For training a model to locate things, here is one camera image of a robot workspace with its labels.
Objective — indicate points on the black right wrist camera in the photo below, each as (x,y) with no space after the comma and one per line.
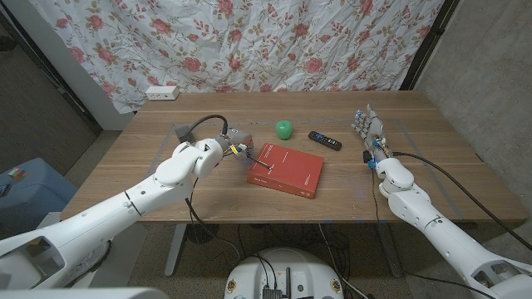
(369,158)

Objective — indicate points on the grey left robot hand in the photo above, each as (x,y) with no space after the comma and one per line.
(240,138)

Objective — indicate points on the black TV remote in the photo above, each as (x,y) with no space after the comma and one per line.
(325,140)

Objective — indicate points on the black backdrop stand pole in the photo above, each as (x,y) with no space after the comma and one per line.
(433,37)

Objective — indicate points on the blue storage bin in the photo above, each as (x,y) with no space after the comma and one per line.
(33,195)

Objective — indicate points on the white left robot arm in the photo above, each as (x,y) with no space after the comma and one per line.
(104,216)

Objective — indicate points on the Rubik's cube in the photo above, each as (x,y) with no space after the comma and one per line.
(18,173)

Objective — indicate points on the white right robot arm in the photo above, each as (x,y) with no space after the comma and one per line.
(449,241)

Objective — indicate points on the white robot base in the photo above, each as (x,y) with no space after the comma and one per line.
(307,270)

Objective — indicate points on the small grey box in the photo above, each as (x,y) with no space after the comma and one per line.
(181,133)

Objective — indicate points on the black round floor fan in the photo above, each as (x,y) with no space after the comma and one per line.
(201,233)

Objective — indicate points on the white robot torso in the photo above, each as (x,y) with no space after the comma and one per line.
(83,294)

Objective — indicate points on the floral backdrop sheet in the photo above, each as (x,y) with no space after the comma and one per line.
(249,41)

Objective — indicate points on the small black device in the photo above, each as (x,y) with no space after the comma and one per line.
(4,190)

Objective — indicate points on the white table leg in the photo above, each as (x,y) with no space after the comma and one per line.
(172,257)

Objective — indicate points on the red hardcover book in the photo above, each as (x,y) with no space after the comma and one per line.
(291,170)

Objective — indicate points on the grey table leg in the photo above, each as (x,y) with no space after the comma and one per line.
(392,257)

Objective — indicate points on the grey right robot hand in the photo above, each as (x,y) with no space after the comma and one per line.
(373,126)

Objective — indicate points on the black mechanical pencil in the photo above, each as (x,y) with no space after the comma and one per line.
(262,163)

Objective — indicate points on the white power strip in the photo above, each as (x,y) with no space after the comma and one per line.
(162,92)

